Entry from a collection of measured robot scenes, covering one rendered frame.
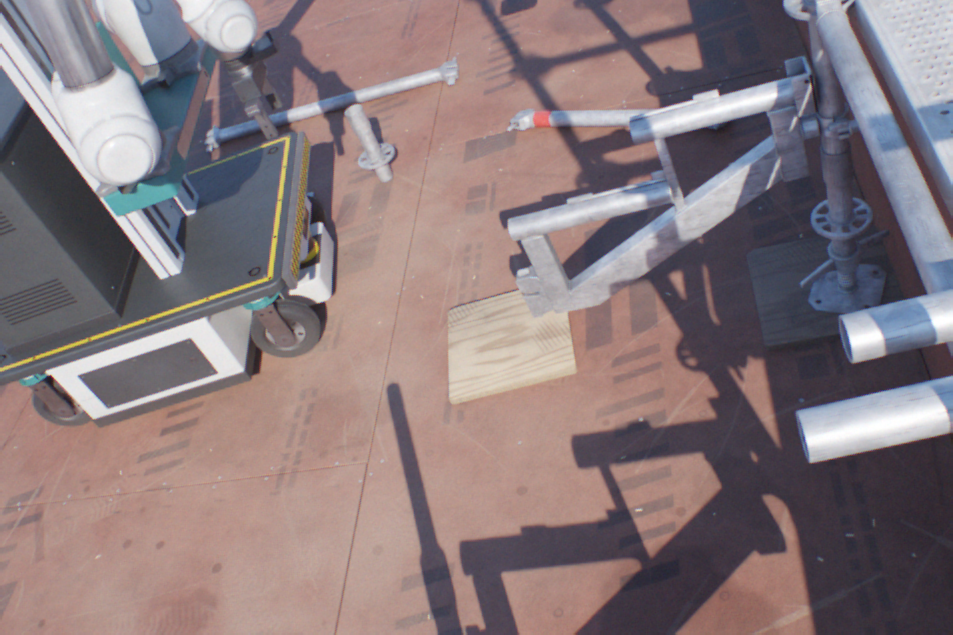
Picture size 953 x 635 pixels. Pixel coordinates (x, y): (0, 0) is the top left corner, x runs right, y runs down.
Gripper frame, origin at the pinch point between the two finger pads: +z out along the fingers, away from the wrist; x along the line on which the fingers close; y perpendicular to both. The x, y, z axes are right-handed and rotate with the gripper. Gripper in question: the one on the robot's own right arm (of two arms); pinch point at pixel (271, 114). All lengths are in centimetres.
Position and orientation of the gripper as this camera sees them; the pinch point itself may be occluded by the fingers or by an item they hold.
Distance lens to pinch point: 214.8
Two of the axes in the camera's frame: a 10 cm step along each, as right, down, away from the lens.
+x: 1.1, 6.4, -7.6
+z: 3.1, 7.1, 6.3
